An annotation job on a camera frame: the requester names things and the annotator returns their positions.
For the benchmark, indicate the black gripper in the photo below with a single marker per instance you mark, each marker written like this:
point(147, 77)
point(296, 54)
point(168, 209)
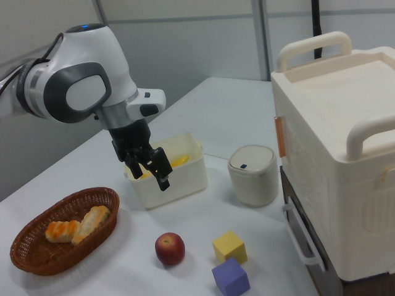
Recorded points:
point(129, 135)

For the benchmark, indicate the long ridged bread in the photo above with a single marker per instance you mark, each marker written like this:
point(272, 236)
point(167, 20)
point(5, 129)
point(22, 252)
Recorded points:
point(91, 220)

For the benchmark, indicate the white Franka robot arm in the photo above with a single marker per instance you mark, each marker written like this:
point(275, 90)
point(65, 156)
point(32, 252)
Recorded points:
point(86, 55)

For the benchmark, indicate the short orange-topped bread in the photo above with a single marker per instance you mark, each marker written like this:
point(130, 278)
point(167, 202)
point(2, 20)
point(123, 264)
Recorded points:
point(58, 231)

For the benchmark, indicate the white plastic storage bin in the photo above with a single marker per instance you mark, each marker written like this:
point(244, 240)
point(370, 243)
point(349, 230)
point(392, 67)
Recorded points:
point(172, 188)

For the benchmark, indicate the yellow banana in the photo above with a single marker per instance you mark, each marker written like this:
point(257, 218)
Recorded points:
point(180, 160)

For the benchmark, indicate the red apple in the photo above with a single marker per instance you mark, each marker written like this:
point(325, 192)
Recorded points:
point(169, 248)

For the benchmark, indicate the small white lidded trash can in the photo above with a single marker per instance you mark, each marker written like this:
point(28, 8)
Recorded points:
point(253, 179)

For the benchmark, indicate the yellow cube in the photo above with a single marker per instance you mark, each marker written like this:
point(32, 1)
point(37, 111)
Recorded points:
point(230, 246)

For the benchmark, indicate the purple cube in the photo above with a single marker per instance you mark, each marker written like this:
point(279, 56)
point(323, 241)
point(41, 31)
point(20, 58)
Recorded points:
point(231, 277)

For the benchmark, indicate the brown wicker basket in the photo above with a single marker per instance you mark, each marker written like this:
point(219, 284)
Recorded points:
point(37, 256)

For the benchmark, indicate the black pole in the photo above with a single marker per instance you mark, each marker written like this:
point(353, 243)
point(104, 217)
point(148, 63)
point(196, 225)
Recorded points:
point(317, 27)

